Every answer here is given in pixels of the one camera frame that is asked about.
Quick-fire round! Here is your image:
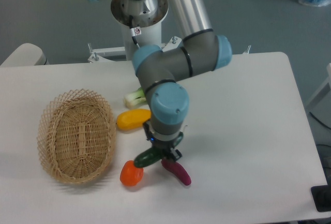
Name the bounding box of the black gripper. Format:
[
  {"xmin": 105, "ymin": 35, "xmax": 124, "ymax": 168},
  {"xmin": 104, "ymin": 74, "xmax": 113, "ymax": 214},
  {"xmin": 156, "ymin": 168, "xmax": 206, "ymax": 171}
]
[{"xmin": 143, "ymin": 122, "xmax": 182, "ymax": 161}]

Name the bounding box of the green cucumber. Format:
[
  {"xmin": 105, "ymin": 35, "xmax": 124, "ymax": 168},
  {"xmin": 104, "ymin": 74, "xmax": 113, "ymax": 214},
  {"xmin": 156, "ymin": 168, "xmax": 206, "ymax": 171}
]
[{"xmin": 133, "ymin": 131, "xmax": 184, "ymax": 169}]

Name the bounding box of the silver and grey robot arm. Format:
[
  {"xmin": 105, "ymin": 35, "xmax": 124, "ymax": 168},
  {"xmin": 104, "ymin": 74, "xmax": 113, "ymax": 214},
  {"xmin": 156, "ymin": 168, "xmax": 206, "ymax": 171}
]
[{"xmin": 92, "ymin": 0, "xmax": 232, "ymax": 168}]

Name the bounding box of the woven wicker basket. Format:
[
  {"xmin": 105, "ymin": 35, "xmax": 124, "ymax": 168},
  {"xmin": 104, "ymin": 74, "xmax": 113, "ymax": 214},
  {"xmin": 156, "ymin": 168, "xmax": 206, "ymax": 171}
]
[{"xmin": 37, "ymin": 89, "xmax": 116, "ymax": 184}]

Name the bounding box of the purple sweet potato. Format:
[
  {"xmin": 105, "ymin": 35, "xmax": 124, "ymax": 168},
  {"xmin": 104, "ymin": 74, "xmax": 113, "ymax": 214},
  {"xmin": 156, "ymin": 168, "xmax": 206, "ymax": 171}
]
[{"xmin": 161, "ymin": 159, "xmax": 191, "ymax": 186}]

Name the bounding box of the yellow bell pepper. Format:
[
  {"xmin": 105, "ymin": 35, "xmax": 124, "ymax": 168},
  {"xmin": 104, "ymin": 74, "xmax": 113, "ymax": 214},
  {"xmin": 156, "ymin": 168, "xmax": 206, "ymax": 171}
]
[{"xmin": 116, "ymin": 109, "xmax": 152, "ymax": 131}]

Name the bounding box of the orange bell pepper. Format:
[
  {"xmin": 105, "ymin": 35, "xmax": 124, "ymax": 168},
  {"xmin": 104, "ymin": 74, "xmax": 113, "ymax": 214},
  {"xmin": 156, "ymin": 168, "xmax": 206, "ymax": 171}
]
[{"xmin": 120, "ymin": 160, "xmax": 144, "ymax": 187}]

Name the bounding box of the green bok choy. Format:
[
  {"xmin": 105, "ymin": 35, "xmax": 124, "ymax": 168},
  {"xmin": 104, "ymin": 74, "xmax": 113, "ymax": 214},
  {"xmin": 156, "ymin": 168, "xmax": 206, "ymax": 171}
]
[{"xmin": 123, "ymin": 87, "xmax": 147, "ymax": 109}]

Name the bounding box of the white chair back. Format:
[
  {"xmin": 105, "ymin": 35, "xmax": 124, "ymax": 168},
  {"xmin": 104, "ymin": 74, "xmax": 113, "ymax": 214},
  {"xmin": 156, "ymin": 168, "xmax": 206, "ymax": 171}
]
[{"xmin": 1, "ymin": 43, "xmax": 50, "ymax": 67}]

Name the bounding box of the black device at table edge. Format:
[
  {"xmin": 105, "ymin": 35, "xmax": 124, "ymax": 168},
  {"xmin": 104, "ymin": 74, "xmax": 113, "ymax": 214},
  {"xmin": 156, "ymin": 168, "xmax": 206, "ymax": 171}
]
[{"xmin": 311, "ymin": 185, "xmax": 330, "ymax": 212}]

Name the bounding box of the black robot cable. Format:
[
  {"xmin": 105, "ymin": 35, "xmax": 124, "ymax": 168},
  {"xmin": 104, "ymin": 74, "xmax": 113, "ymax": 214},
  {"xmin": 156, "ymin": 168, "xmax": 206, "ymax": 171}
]
[{"xmin": 128, "ymin": 14, "xmax": 142, "ymax": 48}]

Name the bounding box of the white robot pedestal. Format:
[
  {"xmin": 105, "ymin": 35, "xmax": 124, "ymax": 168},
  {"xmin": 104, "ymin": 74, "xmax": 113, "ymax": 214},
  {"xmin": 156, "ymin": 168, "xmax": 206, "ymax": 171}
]
[{"xmin": 87, "ymin": 0, "xmax": 252, "ymax": 63}]

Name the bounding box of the black floor cable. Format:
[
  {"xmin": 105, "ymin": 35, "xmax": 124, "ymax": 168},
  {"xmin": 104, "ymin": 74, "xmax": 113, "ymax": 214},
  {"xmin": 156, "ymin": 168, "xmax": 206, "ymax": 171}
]
[{"xmin": 309, "ymin": 111, "xmax": 331, "ymax": 129}]

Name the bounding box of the white furniture frame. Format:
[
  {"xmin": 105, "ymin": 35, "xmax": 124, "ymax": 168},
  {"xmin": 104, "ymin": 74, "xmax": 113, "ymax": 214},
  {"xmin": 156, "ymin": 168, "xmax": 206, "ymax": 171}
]
[{"xmin": 305, "ymin": 63, "xmax": 330, "ymax": 111}]

